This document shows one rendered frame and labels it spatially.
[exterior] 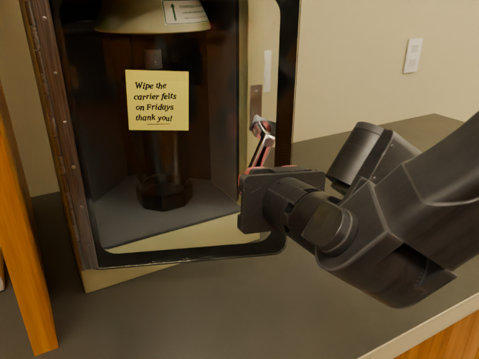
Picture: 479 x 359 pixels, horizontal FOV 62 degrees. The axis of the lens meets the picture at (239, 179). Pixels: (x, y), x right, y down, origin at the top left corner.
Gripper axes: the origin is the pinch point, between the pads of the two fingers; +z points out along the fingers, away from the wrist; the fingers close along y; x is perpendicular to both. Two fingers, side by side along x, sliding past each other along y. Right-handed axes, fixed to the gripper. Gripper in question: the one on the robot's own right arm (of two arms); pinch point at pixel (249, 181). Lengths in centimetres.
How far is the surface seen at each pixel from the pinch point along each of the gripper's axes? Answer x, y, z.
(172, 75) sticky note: -12.9, 9.1, 4.6
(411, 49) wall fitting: -25, -90, 64
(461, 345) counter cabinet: 34, -45, -3
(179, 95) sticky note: -10.5, 8.2, 4.9
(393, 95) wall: -9, -88, 67
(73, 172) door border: 0.1, 21.0, 10.3
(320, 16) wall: -31, -48, 59
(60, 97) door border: -9.7, 22.0, 8.7
